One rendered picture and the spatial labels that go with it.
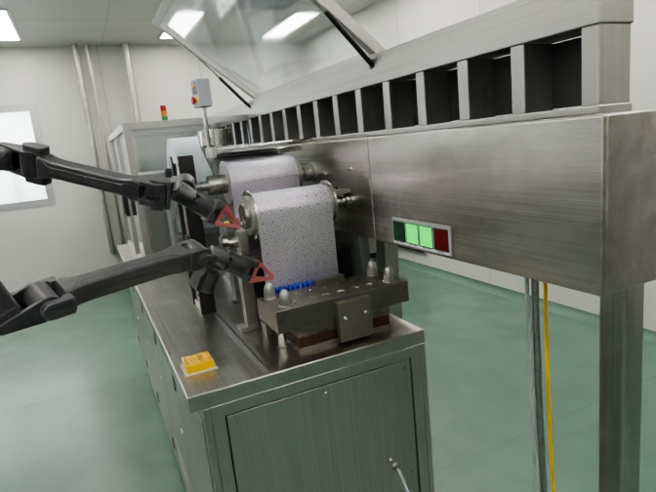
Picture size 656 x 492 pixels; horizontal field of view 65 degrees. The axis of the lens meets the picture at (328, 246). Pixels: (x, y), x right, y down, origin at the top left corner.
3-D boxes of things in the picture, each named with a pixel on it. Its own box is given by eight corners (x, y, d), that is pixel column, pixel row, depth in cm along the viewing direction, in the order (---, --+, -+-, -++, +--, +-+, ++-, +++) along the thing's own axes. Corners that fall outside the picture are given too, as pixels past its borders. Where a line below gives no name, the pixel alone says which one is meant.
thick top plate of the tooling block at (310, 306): (259, 317, 147) (256, 298, 145) (380, 288, 163) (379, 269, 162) (278, 334, 132) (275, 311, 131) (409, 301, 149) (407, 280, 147)
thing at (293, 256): (266, 296, 151) (259, 234, 148) (338, 280, 161) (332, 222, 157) (266, 297, 151) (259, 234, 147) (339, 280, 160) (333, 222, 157)
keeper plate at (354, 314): (338, 340, 140) (334, 302, 138) (370, 331, 144) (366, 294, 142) (342, 343, 138) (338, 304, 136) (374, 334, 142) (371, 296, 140)
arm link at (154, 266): (41, 304, 105) (20, 280, 111) (44, 327, 108) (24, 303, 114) (217, 249, 135) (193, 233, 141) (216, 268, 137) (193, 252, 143)
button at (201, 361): (183, 365, 137) (181, 357, 136) (209, 358, 139) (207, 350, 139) (187, 375, 130) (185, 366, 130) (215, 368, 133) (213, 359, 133)
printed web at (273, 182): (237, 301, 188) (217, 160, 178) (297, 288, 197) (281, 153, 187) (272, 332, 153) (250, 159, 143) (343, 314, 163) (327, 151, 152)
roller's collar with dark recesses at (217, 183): (207, 194, 174) (204, 176, 172) (225, 192, 176) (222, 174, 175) (211, 195, 168) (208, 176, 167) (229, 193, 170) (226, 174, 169)
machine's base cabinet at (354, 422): (143, 370, 362) (121, 250, 345) (232, 347, 388) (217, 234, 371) (247, 706, 137) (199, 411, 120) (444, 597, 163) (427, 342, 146)
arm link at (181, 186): (167, 200, 140) (178, 184, 139) (168, 190, 146) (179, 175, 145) (189, 213, 143) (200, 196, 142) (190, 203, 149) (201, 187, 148)
